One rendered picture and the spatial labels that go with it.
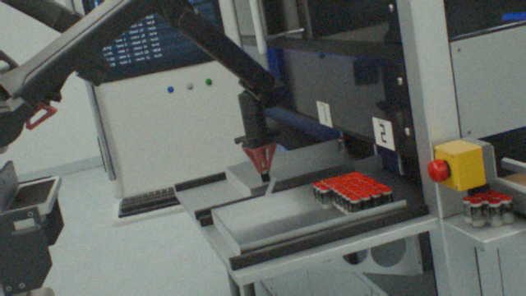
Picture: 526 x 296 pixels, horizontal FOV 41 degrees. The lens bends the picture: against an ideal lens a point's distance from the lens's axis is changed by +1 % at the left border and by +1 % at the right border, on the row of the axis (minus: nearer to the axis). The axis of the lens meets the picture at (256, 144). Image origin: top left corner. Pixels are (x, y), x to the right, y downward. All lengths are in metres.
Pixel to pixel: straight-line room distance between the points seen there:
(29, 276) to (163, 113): 0.91
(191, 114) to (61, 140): 4.64
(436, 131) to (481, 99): 0.11
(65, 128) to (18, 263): 5.37
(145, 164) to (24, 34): 4.58
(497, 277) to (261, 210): 0.51
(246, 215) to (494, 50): 0.62
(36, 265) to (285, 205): 0.55
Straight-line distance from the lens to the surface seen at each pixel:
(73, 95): 6.72
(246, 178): 1.85
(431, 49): 1.29
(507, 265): 1.47
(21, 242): 1.40
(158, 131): 2.19
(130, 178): 2.22
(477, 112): 1.35
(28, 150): 6.79
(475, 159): 1.25
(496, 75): 1.37
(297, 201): 1.57
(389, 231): 1.33
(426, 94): 1.29
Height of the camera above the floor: 1.36
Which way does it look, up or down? 13 degrees down
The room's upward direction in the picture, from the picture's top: 11 degrees counter-clockwise
